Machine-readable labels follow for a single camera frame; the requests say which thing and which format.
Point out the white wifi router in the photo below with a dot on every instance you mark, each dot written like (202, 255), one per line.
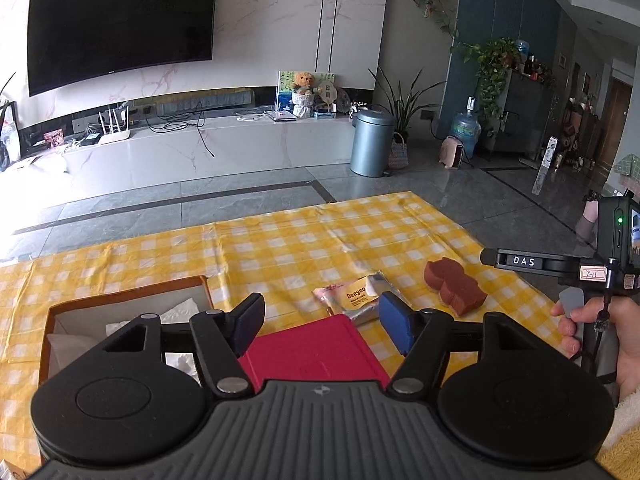
(114, 135)

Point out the white marble television console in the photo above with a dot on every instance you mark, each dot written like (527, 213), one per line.
(200, 150)

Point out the trailing vine plant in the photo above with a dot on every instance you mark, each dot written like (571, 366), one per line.
(490, 65)

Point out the grey cabinet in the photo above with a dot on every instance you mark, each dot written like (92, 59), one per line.
(525, 115)

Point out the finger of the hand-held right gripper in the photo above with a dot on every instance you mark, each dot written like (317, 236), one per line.
(489, 257)

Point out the blue water jug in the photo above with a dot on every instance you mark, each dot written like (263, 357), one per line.
(466, 130)

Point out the small teddy bear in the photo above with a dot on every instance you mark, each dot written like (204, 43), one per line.
(303, 95)

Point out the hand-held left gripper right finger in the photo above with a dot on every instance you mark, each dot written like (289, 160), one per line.
(395, 320)

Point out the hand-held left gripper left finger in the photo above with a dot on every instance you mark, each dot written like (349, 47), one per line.
(247, 320)

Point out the yellow checkered tablecloth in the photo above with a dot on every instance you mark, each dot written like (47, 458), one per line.
(310, 240)

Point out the silver laptop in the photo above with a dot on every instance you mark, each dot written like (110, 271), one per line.
(282, 116)

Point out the woven basket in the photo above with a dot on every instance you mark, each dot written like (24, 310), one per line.
(398, 152)

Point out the tall white carton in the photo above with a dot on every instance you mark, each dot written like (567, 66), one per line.
(545, 165)

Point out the brown sponge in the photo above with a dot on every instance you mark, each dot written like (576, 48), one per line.
(452, 285)

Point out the long-leaf potted plant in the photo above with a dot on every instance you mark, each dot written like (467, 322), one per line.
(407, 105)

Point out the white cardboard box orange rim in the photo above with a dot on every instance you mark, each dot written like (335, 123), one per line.
(130, 295)

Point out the red plastic box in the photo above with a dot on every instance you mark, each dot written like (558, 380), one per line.
(310, 355)

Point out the white cloth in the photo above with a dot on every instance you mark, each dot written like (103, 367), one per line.
(175, 310)

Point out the small black box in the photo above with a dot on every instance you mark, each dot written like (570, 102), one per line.
(90, 139)

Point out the round paper fan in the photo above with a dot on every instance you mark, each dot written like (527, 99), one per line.
(327, 92)

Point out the wall outlet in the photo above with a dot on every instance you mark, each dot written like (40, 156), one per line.
(427, 114)

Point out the green and blue painting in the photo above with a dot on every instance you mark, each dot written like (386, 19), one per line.
(285, 92)

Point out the person's right hand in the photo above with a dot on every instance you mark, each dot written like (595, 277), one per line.
(630, 345)

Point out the pink space heater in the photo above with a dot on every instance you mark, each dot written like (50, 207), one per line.
(451, 152)

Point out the silver and yellow packet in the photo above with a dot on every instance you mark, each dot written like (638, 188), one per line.
(350, 295)

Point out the small photo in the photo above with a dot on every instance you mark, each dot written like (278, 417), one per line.
(54, 138)

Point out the grey metal trash can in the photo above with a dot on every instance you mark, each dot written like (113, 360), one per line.
(371, 142)

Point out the wooden door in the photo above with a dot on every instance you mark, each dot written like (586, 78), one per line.
(616, 125)

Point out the pink container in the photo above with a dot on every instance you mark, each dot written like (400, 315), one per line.
(586, 217)

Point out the black wall television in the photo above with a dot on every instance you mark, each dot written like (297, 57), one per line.
(120, 20)

